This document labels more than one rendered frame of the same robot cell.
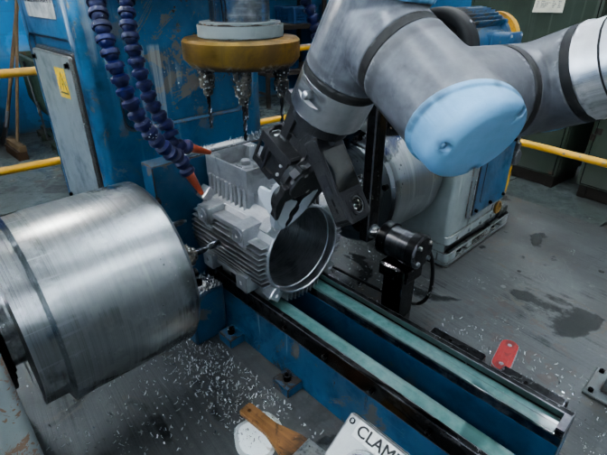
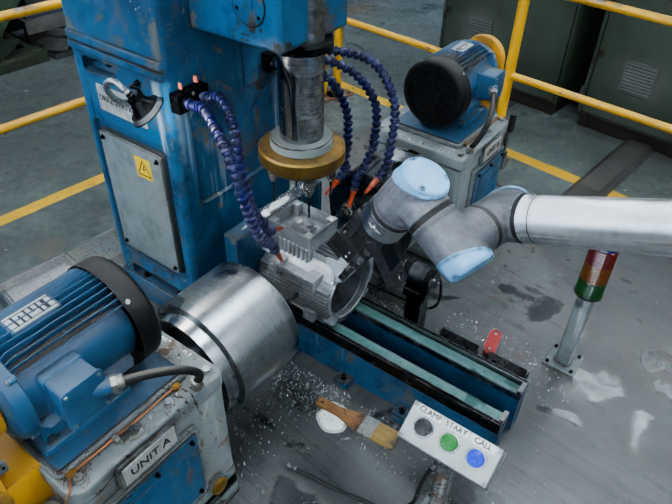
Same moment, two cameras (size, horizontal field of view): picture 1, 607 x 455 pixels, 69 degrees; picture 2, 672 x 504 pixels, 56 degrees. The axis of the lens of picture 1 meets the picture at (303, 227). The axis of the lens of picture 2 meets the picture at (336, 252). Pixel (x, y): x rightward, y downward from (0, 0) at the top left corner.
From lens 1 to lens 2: 73 cm
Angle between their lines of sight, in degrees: 14
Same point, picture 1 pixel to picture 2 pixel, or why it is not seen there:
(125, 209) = (253, 291)
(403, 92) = (435, 249)
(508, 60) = (485, 225)
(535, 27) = not seen: outside the picture
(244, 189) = (306, 249)
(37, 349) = (229, 386)
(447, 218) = not seen: hidden behind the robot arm
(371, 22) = (417, 209)
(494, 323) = (485, 316)
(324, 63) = (387, 216)
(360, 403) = (401, 389)
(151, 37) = not seen: hidden behind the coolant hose
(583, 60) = (520, 223)
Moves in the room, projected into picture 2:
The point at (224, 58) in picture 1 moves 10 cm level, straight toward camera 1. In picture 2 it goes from (301, 175) to (316, 202)
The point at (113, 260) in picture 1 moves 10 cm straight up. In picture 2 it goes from (257, 327) to (254, 288)
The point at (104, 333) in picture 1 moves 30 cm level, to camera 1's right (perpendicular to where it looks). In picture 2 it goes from (258, 371) to (413, 353)
